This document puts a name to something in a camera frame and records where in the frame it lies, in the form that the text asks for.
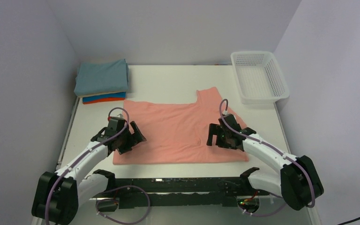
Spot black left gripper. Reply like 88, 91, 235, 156
117, 121, 145, 155

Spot pink t shirt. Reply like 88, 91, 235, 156
112, 87, 249, 165

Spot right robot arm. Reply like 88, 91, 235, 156
207, 114, 324, 210

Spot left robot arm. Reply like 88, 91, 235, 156
31, 116, 146, 225

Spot blue folded t shirt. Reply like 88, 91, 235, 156
82, 94, 126, 101

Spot orange folded t shirt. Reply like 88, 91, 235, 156
82, 97, 125, 105

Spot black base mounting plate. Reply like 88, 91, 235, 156
96, 177, 269, 209

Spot white plastic basket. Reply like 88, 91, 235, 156
230, 51, 290, 105

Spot teal folded t shirt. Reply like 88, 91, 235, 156
74, 59, 129, 97

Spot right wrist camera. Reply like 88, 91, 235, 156
222, 110, 231, 117

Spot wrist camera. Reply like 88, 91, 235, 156
108, 113, 124, 120
222, 110, 231, 117

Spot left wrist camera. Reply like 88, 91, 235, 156
108, 113, 124, 120

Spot black cable on floor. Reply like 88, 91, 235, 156
337, 207, 360, 225

